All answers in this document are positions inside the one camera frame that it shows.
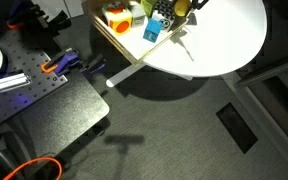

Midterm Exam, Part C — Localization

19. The yellow plastic lemon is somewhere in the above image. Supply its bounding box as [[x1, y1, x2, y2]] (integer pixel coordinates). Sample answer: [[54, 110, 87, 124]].
[[174, 0, 191, 17]]

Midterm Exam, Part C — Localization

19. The black white plush cube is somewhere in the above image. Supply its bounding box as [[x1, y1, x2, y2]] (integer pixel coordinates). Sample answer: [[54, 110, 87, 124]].
[[152, 0, 175, 32]]

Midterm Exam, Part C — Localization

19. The grey white plush cube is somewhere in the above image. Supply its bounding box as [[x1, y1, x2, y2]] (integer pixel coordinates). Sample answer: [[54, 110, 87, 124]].
[[128, 4, 146, 27]]

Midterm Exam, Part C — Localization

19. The wooden crate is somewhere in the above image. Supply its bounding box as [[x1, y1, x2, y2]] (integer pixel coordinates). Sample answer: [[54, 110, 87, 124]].
[[87, 0, 188, 64]]

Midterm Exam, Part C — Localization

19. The white round table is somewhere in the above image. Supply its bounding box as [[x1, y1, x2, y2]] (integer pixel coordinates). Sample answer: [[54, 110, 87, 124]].
[[144, 0, 267, 77]]

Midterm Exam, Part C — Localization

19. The green plush block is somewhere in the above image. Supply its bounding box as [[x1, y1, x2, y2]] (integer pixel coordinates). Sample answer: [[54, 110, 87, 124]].
[[141, 0, 157, 17]]

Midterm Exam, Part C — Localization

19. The white table foot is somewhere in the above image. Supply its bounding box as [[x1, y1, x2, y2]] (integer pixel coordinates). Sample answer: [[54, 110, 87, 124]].
[[106, 62, 193, 88]]

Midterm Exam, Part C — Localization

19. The black floor vent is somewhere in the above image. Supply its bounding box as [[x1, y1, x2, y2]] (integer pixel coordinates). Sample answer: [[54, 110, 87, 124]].
[[216, 103, 258, 154]]

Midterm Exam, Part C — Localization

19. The near orange blue clamp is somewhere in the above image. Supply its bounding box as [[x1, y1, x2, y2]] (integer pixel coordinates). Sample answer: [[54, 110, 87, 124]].
[[41, 48, 106, 76]]

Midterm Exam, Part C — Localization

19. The orange blue clamp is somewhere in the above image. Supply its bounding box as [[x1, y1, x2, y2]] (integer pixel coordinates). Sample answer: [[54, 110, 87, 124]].
[[6, 5, 72, 31], [41, 48, 106, 76]]

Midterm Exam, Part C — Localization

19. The black cart top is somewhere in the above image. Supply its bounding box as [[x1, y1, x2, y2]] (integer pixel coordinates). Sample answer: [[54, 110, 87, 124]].
[[0, 71, 109, 161]]

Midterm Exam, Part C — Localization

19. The far orange blue clamp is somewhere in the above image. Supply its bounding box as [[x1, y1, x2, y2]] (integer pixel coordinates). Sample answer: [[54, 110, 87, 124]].
[[6, 5, 72, 31]]

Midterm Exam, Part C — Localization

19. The black perforated breadboard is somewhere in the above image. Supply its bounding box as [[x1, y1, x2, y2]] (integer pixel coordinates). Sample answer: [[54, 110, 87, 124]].
[[0, 30, 68, 124]]

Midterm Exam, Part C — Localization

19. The aluminium rail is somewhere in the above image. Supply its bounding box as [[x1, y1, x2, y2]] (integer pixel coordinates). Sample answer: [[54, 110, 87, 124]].
[[0, 73, 31, 93]]

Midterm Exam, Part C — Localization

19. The orange cable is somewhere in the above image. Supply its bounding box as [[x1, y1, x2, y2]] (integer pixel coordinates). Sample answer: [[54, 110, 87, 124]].
[[2, 156, 64, 180]]

